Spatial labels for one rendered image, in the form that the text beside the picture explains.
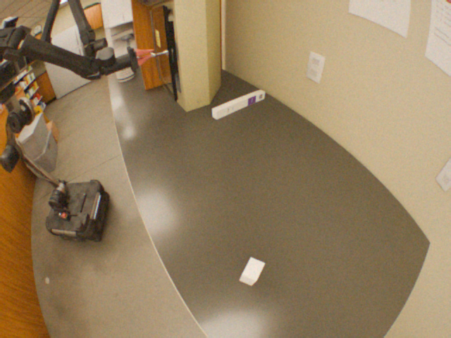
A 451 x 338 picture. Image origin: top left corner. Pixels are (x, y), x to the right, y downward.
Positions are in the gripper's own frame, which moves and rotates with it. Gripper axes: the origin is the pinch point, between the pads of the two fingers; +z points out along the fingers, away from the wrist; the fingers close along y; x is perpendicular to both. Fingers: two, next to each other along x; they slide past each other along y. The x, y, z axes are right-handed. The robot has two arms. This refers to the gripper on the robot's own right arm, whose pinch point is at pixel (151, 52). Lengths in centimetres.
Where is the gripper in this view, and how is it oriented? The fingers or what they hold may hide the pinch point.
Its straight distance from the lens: 80.6
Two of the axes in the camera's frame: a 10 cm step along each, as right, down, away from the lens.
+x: -5.4, -6.3, 5.6
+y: -0.1, -6.6, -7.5
